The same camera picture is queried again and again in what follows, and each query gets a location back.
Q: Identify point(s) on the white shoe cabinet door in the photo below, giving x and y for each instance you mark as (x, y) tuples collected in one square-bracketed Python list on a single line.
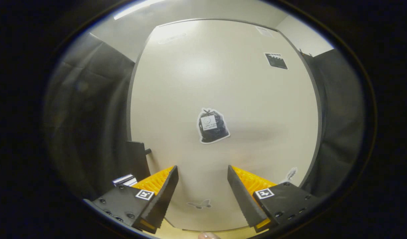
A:
[(223, 83)]

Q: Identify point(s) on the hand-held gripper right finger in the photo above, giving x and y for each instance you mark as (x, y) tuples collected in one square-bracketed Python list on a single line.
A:
[(243, 196)]

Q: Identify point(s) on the white and blue book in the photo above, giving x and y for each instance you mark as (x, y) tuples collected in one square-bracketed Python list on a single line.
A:
[(125, 180)]

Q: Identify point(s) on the black box with knob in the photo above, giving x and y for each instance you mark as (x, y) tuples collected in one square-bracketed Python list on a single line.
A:
[(137, 161)]

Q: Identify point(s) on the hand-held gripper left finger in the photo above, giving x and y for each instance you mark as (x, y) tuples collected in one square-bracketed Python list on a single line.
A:
[(163, 196)]

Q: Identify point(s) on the grey shoe cabinet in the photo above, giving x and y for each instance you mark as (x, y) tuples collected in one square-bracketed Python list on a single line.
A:
[(320, 126)]

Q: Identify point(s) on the black backdrop cloth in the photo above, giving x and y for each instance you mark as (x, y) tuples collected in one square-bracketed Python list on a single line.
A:
[(339, 116), (87, 116)]

